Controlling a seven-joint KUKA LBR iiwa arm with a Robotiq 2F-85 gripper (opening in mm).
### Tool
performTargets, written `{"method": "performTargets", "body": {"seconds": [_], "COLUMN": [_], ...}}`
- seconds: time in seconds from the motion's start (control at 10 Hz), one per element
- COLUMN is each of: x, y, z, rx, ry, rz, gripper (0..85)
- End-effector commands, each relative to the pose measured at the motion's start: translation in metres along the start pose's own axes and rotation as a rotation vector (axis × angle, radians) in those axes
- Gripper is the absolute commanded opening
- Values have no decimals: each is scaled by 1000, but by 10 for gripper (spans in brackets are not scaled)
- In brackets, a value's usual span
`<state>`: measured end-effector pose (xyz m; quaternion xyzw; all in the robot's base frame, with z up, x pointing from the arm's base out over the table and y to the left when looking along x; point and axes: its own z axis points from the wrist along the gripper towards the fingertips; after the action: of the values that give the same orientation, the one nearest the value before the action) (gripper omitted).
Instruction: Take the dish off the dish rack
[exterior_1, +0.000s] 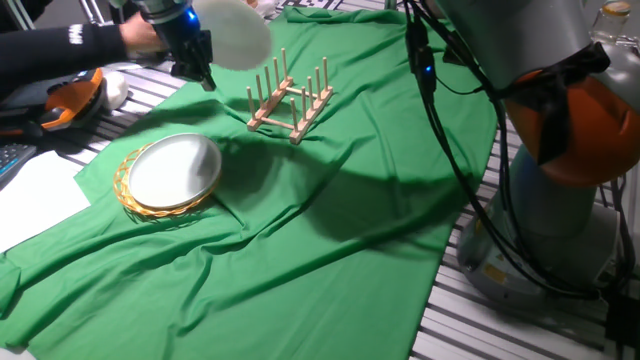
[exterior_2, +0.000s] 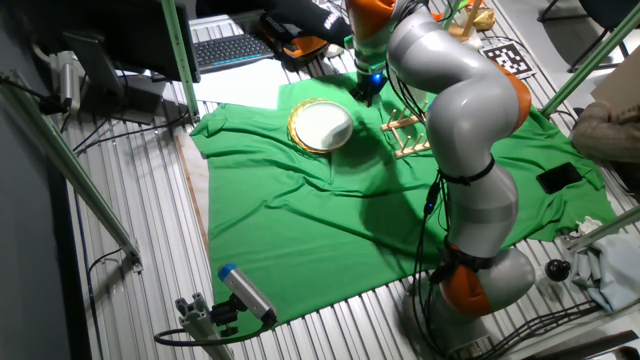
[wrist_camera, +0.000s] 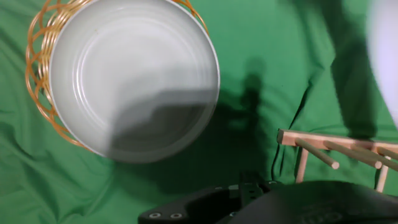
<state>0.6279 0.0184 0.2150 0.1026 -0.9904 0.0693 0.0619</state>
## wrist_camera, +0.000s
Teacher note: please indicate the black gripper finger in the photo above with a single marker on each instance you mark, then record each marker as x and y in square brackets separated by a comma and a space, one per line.
[199, 205]

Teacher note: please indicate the white round plate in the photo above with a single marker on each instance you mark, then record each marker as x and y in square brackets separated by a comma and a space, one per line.
[133, 71]
[385, 46]

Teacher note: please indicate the wooden dish rack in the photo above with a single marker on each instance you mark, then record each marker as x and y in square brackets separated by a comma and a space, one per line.
[292, 138]

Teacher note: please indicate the green cloth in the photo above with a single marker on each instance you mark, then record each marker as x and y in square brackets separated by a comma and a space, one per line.
[264, 46]

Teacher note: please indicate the orange wicker basket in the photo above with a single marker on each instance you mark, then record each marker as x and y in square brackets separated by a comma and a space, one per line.
[37, 56]

